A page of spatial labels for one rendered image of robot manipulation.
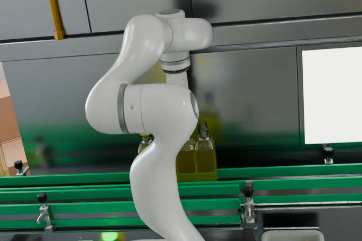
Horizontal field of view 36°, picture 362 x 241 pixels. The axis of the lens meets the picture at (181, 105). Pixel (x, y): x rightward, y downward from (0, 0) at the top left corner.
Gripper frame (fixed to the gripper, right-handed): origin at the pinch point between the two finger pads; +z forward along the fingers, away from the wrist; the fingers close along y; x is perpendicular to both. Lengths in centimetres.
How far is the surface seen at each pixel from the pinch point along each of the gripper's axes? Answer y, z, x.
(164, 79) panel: -11.8, -7.8, -6.5
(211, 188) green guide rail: 6.2, 21.0, 7.1
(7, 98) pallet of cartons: -171, 57, -147
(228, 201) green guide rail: 13.5, 21.0, 12.5
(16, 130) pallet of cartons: -172, 81, -147
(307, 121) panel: -12.6, 9.5, 36.5
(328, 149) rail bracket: -5.4, 15.8, 42.0
